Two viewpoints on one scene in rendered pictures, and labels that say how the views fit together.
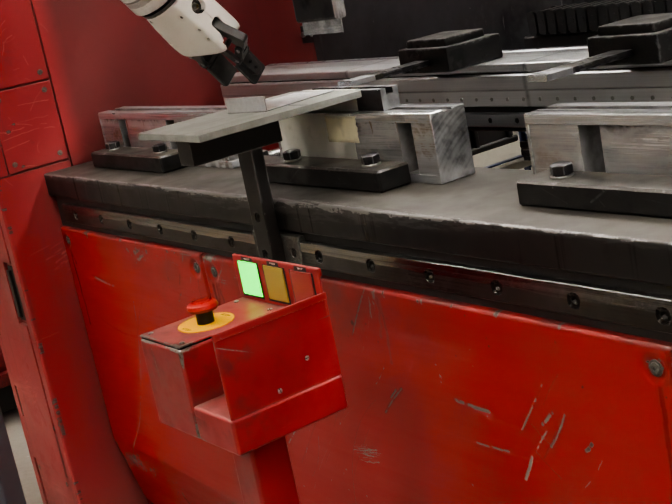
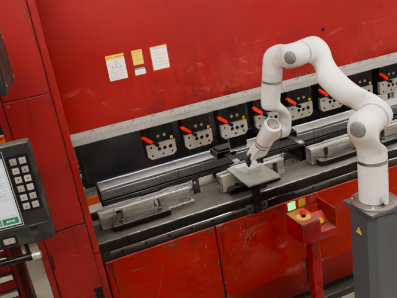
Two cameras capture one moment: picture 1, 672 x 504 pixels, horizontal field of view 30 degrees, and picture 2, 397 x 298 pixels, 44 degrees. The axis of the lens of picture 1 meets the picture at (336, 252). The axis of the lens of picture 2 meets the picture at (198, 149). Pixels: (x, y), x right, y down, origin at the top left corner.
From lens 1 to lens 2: 2.93 m
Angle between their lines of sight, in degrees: 72
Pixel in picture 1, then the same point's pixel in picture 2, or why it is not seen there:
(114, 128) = (111, 216)
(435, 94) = (217, 163)
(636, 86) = (280, 143)
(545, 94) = not seen: hidden behind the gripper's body
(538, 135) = (313, 152)
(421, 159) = (279, 169)
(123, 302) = (153, 269)
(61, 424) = not seen: outside the picture
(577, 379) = (348, 190)
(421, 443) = not seen: hidden behind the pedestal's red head
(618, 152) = (331, 150)
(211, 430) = (328, 233)
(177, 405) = (315, 235)
